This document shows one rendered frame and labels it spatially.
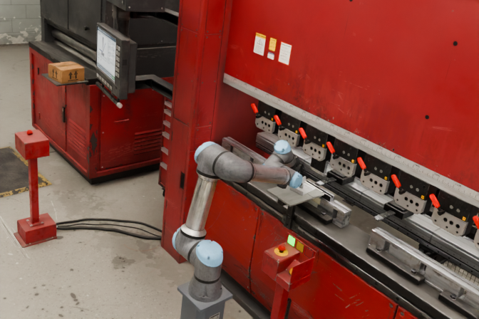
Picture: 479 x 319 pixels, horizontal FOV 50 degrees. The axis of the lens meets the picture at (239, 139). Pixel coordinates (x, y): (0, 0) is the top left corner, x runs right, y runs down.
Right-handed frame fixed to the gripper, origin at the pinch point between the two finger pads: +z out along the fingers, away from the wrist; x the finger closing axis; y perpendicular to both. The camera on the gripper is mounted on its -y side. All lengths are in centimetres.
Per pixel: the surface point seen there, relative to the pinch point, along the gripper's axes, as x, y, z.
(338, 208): -21.3, 3.7, 12.8
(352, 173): -25.5, 16.9, -6.8
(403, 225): -50, 18, 29
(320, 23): 13, 64, -55
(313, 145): 1.7, 22.2, -7.3
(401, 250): -61, -1, 10
